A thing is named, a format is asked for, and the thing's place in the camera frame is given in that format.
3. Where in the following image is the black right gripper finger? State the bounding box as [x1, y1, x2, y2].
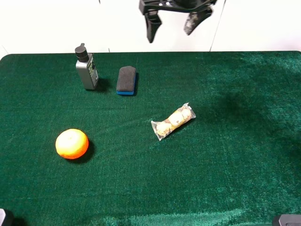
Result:
[184, 5, 213, 35]
[144, 11, 162, 43]

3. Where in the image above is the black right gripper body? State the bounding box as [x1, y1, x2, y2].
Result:
[139, 0, 217, 15]

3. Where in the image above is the blue black whiteboard eraser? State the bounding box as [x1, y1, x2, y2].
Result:
[116, 66, 136, 96]

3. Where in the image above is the grey bottle with black cap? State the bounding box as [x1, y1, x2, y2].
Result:
[75, 43, 99, 90]

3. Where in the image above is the orange mandarin fruit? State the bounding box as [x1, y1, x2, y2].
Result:
[55, 129, 89, 160]

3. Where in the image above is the green felt table cover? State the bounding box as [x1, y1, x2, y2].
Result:
[0, 51, 301, 226]

